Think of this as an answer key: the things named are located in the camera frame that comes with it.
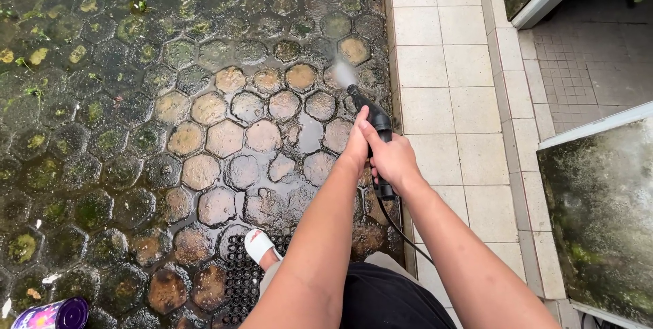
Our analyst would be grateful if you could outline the black washer hose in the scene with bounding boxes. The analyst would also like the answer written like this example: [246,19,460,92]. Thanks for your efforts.
[375,188,435,265]

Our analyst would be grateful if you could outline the person's right hand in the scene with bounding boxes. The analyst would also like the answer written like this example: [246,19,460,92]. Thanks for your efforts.
[358,120,425,198]

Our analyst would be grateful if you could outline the person's left hand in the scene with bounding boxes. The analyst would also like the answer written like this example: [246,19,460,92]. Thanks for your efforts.
[338,105,371,177]

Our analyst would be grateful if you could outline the purple floral can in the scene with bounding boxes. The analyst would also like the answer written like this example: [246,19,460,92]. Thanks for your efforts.
[10,296,90,329]

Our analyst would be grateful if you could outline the large mossy white-framed glass panel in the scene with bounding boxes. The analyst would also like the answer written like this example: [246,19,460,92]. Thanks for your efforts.
[537,101,653,328]

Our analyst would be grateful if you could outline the white slide sandal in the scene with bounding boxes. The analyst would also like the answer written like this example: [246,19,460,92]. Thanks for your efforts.
[244,229,284,272]

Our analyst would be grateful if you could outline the person's black shorts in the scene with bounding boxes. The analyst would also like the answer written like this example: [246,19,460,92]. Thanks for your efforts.
[339,261,458,329]

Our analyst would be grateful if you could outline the black perforated rubber mat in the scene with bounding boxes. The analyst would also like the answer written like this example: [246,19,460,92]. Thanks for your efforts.
[213,233,292,329]

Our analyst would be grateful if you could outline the black pressure washer spray gun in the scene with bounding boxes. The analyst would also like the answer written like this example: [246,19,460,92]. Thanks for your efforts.
[346,84,399,201]

